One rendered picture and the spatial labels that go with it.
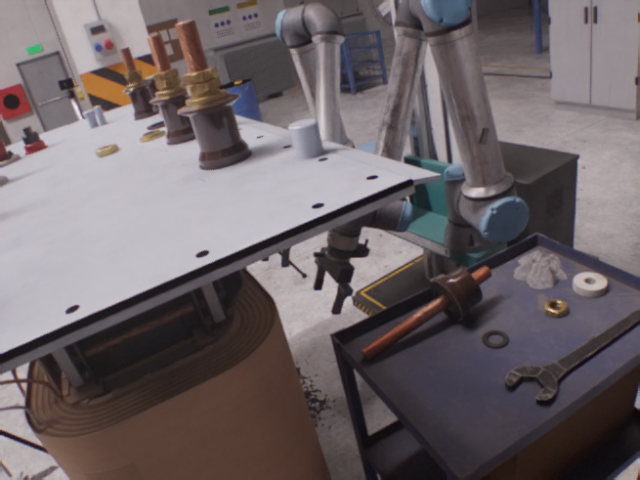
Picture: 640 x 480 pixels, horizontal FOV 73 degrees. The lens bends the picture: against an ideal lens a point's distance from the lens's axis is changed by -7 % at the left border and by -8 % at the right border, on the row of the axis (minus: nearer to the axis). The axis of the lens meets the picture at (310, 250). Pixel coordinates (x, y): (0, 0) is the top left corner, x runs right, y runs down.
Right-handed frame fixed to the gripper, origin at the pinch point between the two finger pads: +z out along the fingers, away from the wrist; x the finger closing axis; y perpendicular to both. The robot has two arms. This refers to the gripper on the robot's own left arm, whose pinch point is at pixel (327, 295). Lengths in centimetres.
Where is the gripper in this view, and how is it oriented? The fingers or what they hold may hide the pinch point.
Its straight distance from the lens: 141.6
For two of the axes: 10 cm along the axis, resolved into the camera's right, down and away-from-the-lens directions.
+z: -2.1, 8.8, 4.2
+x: 3.9, 4.7, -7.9
